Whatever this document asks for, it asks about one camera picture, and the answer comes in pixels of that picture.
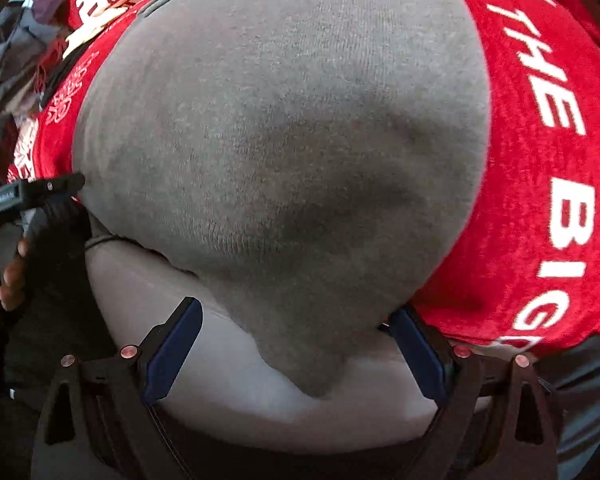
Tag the cream white cloth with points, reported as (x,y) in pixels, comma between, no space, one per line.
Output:
(80,40)

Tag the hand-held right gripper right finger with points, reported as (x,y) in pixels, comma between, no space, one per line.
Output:
(420,355)

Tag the red printed sofa cover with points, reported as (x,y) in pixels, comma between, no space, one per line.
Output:
(540,185)

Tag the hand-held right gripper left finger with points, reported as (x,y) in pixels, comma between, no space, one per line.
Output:
(172,355)

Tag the person's left hand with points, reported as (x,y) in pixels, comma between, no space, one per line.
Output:
(12,280)

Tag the grey knit sweater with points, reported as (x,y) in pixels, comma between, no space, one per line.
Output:
(280,135)

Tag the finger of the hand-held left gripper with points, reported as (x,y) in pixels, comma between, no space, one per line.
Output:
(50,189)

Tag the pile of clothes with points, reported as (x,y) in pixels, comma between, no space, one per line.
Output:
(15,60)

